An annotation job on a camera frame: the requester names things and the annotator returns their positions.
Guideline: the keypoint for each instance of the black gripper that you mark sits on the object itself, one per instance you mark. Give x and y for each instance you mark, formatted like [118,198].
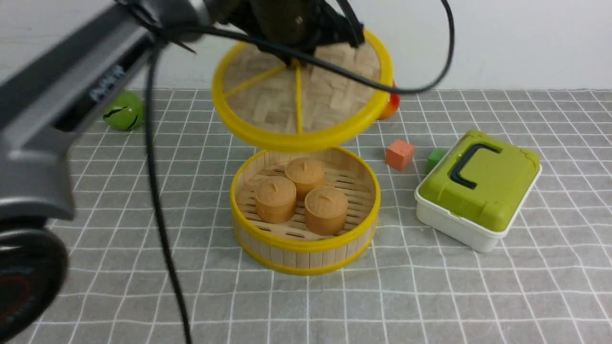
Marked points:
[290,30]

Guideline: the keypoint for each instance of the yellow bamboo steamer lid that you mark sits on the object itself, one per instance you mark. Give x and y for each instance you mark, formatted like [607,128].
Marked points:
[300,108]

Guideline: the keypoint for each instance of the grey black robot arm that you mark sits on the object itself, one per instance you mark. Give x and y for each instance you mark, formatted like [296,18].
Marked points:
[48,104]

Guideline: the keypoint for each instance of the yellow bamboo steamer base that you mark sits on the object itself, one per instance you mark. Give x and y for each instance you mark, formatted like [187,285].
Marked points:
[290,247]

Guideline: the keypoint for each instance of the orange red pear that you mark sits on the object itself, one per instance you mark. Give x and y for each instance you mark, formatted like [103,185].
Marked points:
[391,107]

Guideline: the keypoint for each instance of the brown bun back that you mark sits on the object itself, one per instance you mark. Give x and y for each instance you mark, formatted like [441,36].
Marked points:
[306,173]

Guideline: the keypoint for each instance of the brown bun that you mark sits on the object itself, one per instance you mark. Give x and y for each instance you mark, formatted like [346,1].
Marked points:
[306,173]
[275,199]
[326,210]

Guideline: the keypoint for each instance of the orange cube block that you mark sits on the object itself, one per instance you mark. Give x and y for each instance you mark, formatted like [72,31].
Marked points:
[399,155]

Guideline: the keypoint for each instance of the brown bun left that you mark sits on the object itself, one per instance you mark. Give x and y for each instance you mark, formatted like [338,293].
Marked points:
[275,199]

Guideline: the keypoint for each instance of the brown bun right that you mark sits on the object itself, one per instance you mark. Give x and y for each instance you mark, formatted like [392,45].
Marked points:
[326,210]

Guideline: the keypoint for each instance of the green cube block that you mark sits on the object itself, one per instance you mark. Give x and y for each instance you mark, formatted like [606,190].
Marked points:
[434,158]

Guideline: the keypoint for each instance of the green white lunch box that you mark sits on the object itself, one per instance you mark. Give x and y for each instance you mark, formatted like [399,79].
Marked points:
[476,191]

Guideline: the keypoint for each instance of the grey checkered tablecloth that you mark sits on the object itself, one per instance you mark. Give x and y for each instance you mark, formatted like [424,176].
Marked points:
[548,282]

